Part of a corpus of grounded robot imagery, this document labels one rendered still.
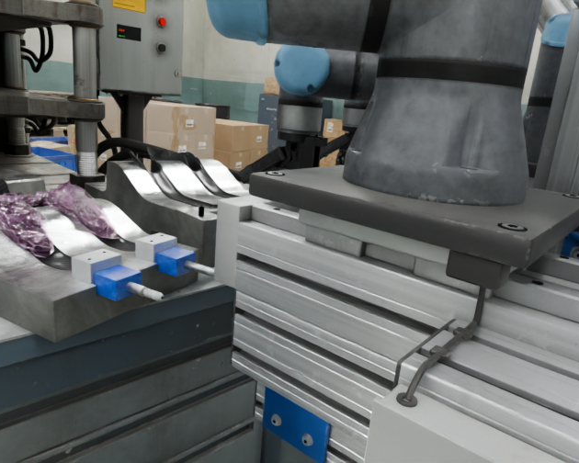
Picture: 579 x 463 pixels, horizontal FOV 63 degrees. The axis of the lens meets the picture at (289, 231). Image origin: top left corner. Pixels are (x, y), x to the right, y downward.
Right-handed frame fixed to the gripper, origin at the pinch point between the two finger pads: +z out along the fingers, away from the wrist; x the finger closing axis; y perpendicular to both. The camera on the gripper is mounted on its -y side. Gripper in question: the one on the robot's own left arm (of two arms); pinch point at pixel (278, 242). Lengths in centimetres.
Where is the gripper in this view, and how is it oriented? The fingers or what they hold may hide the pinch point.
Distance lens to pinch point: 87.2
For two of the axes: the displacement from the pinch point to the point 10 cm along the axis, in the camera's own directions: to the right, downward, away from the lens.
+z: -0.9, 9.6, 2.7
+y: 7.6, 2.4, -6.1
